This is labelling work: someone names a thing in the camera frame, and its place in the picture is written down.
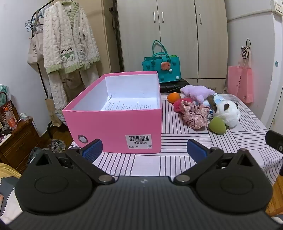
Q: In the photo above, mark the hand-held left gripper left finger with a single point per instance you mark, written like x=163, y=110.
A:
x=94, y=150

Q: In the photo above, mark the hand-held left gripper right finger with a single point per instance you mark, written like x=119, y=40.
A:
x=194, y=150

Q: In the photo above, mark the pink cardboard box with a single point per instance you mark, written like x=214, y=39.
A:
x=110, y=123

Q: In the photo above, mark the green makeup sponge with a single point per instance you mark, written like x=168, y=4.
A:
x=217, y=127

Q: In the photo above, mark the floral fabric scrunchie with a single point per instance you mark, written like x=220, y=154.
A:
x=194, y=117

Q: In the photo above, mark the white panda plush toy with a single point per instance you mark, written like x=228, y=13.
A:
x=227, y=112

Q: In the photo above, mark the orange fruit toy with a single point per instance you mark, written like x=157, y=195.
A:
x=173, y=97

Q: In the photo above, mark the blue white packet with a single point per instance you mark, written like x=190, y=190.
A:
x=218, y=98

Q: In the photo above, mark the purple plush toy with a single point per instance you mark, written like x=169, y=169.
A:
x=194, y=90

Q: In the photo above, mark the grey sneaker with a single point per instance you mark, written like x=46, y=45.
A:
x=59, y=143
x=54, y=149

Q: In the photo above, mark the grey green patterned bag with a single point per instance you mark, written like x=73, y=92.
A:
x=59, y=116

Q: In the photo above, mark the small brown paper bag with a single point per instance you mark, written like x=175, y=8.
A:
x=52, y=115

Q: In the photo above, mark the printed paper sheet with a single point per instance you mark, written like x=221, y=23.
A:
x=128, y=105

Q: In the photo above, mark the pink shopping bag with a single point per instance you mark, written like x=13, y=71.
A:
x=240, y=84

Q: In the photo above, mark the black suitcase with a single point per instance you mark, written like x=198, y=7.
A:
x=170, y=86

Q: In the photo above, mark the wooden nightstand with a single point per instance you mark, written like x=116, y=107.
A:
x=20, y=143

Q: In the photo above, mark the small green white packets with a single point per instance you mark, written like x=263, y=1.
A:
x=23, y=116

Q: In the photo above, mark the orange drink bottle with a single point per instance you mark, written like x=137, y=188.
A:
x=11, y=120

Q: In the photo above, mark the teal felt handbag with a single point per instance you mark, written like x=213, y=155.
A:
x=152, y=70

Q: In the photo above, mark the yellow bedding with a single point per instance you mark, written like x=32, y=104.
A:
x=6, y=177

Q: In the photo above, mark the woven basket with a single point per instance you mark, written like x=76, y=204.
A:
x=3, y=115

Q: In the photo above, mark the green printed white plastic bag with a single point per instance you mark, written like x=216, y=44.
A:
x=4, y=89

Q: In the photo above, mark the beige wardrobe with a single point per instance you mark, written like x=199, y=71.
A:
x=137, y=44

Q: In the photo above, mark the beige canvas tote bag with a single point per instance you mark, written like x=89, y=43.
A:
x=35, y=50

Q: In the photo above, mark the cream fluffy pajama jacket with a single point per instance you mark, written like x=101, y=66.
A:
x=66, y=33

